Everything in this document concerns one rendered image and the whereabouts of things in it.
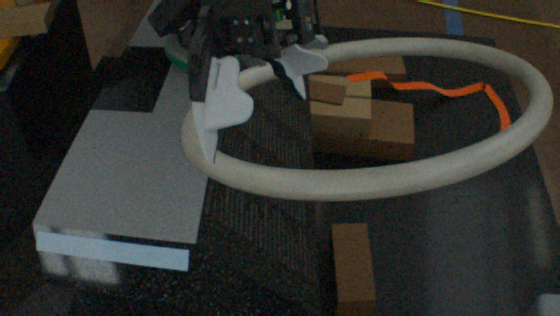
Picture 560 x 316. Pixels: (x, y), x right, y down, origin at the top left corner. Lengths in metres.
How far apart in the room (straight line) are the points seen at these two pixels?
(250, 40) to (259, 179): 0.15
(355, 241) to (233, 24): 1.46
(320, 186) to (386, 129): 1.76
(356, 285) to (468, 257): 0.48
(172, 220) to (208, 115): 0.61
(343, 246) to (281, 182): 1.33
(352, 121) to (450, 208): 0.50
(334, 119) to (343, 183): 1.65
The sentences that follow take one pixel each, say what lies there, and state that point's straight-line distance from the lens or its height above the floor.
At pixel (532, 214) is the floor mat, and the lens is 2.31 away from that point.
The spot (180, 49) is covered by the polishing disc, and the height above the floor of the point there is 0.88.
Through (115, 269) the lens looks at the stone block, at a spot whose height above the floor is 0.78.
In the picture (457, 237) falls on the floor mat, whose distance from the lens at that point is 2.14.
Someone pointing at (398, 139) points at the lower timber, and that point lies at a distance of 2.27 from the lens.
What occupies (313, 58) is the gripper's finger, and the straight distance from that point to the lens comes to 0.57.
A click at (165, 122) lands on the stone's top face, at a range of 1.28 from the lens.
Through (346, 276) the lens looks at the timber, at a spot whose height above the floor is 0.14.
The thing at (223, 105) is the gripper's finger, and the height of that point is 1.35.
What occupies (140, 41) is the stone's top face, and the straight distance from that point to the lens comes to 1.54.
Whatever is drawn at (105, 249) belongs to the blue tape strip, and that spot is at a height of 0.80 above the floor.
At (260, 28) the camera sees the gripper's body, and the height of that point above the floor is 1.40.
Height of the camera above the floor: 1.67
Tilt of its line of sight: 46 degrees down
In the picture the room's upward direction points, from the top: straight up
